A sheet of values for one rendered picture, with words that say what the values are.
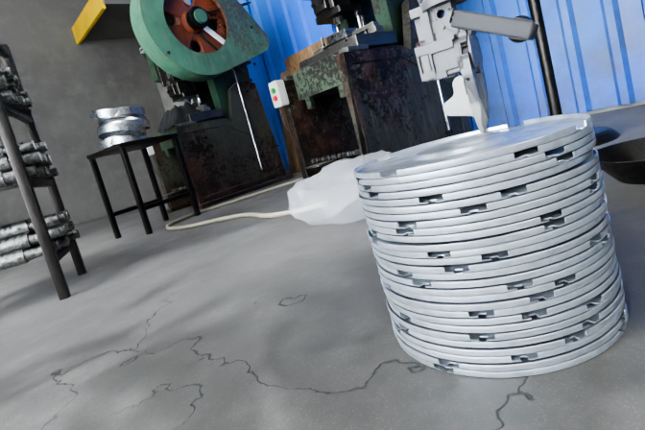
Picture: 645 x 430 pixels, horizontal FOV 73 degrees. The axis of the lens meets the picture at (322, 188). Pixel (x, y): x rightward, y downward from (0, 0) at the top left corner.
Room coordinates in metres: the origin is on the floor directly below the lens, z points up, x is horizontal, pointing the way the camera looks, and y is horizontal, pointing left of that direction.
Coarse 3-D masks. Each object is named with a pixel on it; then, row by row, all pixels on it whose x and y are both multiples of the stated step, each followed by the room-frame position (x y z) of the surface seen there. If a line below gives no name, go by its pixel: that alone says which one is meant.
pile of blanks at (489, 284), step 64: (384, 192) 0.53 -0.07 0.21; (448, 192) 0.47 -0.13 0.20; (512, 192) 0.43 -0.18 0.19; (576, 192) 0.43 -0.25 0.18; (384, 256) 0.52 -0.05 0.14; (448, 256) 0.44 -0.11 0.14; (512, 256) 0.44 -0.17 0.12; (576, 256) 0.43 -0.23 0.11; (448, 320) 0.45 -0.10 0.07; (512, 320) 0.42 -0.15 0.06; (576, 320) 0.42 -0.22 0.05
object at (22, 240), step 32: (0, 96) 1.42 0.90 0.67; (0, 128) 1.39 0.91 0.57; (32, 128) 1.77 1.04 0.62; (0, 160) 1.43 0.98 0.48; (32, 160) 1.47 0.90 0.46; (32, 192) 1.40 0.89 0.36; (32, 224) 1.47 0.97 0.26; (64, 224) 1.53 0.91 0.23; (0, 256) 1.39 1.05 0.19; (32, 256) 1.41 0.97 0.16; (64, 288) 1.40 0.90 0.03
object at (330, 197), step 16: (352, 160) 1.46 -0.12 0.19; (368, 160) 1.45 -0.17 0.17; (320, 176) 1.46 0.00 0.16; (336, 176) 1.39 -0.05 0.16; (352, 176) 1.36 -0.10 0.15; (288, 192) 1.54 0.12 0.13; (304, 192) 1.40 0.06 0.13; (320, 192) 1.36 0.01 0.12; (336, 192) 1.31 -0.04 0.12; (352, 192) 1.31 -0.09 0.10; (288, 208) 1.56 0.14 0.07; (304, 208) 1.39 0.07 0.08; (320, 208) 1.36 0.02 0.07; (336, 208) 1.31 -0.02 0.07; (352, 208) 1.31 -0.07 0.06; (320, 224) 1.43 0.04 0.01; (336, 224) 1.41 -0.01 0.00
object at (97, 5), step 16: (96, 0) 5.27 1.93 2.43; (112, 0) 5.29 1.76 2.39; (128, 0) 5.41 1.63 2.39; (80, 16) 5.79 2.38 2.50; (96, 16) 5.39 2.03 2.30; (112, 16) 5.66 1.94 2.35; (128, 16) 5.79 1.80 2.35; (80, 32) 5.93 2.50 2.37; (96, 32) 6.02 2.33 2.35; (112, 32) 6.18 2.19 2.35; (128, 32) 6.34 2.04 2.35
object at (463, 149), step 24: (528, 120) 0.63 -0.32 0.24; (552, 120) 0.59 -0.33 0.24; (576, 120) 0.52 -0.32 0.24; (432, 144) 0.71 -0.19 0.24; (456, 144) 0.56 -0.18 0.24; (480, 144) 0.50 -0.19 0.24; (504, 144) 0.48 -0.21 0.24; (528, 144) 0.42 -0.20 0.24; (360, 168) 0.62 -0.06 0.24; (384, 168) 0.56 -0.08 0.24; (408, 168) 0.46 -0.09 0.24; (432, 168) 0.44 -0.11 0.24
